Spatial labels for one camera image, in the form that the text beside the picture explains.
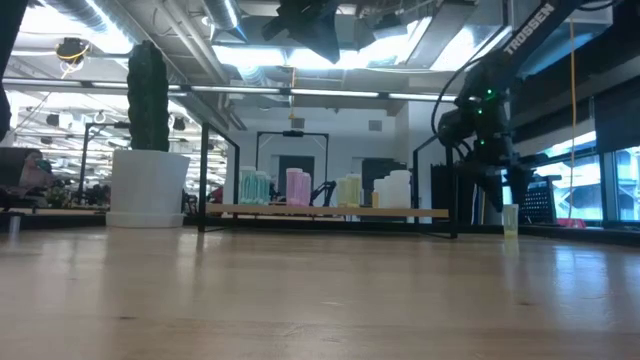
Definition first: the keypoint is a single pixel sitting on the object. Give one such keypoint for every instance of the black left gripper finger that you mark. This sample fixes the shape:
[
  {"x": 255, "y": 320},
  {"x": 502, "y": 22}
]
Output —
[
  {"x": 275, "y": 31},
  {"x": 327, "y": 45}
]

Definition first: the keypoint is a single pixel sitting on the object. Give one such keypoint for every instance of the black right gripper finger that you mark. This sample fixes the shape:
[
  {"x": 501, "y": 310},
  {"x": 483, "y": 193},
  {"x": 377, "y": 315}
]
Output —
[
  {"x": 494, "y": 190},
  {"x": 524, "y": 185}
]

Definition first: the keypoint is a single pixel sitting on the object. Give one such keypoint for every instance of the pink clear medicine bottle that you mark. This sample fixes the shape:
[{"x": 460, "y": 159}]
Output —
[
  {"x": 306, "y": 190},
  {"x": 294, "y": 187}
]

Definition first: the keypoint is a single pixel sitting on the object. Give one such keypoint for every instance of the black background robot arm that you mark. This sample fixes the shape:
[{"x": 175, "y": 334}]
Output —
[
  {"x": 325, "y": 189},
  {"x": 274, "y": 192}
]

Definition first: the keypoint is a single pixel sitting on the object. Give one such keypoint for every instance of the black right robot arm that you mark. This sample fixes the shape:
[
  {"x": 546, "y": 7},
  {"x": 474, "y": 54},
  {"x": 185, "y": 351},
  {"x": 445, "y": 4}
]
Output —
[{"x": 530, "y": 27}]

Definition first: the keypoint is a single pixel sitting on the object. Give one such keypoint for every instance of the grey ceiling unit box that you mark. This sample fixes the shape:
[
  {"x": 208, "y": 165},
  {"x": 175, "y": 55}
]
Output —
[{"x": 347, "y": 30}]

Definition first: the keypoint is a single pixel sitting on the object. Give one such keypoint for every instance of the black perforated rack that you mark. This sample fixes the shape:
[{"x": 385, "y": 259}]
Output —
[{"x": 542, "y": 202}]

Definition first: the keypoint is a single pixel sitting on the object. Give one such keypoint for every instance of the black standing panel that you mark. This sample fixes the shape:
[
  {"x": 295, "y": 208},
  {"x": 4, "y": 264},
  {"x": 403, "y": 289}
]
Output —
[{"x": 462, "y": 192}]

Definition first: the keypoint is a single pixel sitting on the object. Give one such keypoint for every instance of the red floor object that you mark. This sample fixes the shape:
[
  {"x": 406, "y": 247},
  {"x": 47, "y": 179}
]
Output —
[{"x": 570, "y": 223}]

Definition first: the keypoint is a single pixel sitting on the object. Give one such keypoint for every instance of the long ceiling light bar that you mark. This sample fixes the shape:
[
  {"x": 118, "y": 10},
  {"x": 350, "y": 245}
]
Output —
[{"x": 240, "y": 90}]

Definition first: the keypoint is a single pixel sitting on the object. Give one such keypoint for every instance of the dark window blind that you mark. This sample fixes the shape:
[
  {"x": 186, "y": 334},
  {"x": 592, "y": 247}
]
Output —
[{"x": 617, "y": 120}]

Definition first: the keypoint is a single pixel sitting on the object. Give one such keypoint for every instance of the dark background monitor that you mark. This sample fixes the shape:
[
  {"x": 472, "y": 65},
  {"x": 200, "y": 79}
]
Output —
[{"x": 380, "y": 167}]

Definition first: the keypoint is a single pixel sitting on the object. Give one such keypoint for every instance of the tan background box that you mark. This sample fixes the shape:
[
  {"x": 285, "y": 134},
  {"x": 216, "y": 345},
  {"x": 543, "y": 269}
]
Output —
[{"x": 375, "y": 200}]

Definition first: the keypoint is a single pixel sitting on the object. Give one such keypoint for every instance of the background door panel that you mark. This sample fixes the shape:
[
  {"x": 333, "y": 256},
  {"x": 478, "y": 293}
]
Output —
[{"x": 296, "y": 164}]

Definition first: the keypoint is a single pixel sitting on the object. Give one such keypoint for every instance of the green cactus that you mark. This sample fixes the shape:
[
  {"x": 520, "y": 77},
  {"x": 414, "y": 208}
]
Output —
[{"x": 147, "y": 100}]

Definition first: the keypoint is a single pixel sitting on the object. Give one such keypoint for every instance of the white planter pot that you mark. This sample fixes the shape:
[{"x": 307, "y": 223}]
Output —
[{"x": 147, "y": 190}]

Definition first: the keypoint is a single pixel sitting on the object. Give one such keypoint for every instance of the person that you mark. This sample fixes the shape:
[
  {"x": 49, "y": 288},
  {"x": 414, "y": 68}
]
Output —
[{"x": 37, "y": 172}]

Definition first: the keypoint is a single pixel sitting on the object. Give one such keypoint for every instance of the wooden background table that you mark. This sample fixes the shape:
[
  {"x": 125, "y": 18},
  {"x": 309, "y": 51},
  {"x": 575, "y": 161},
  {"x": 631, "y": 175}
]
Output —
[{"x": 60, "y": 211}]

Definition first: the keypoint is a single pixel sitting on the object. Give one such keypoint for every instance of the black background screen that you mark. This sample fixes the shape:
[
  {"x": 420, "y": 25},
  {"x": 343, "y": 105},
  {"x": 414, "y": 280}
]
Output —
[{"x": 10, "y": 167}]

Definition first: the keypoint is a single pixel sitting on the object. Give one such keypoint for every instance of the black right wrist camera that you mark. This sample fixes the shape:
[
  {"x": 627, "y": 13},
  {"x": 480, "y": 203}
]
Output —
[{"x": 455, "y": 127}]

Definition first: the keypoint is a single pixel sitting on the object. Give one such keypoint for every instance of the silver ceiling air duct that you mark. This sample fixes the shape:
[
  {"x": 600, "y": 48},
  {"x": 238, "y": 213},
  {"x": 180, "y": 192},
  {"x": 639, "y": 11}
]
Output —
[{"x": 222, "y": 15}]

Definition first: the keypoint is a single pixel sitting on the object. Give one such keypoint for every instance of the grey wall vent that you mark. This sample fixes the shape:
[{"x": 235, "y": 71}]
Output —
[
  {"x": 375, "y": 125},
  {"x": 298, "y": 123}
]

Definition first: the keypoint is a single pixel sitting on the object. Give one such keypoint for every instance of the black background gantry frame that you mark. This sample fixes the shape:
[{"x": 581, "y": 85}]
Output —
[
  {"x": 292, "y": 133},
  {"x": 85, "y": 150}
]

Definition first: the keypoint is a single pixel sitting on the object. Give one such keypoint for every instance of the black aluminium table frame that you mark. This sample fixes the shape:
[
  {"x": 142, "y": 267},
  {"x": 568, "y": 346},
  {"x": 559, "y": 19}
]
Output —
[{"x": 260, "y": 224}]

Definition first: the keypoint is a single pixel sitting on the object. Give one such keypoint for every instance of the grey metal post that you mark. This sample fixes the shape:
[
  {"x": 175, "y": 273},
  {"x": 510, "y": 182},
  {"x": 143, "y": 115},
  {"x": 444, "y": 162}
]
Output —
[{"x": 14, "y": 230}]

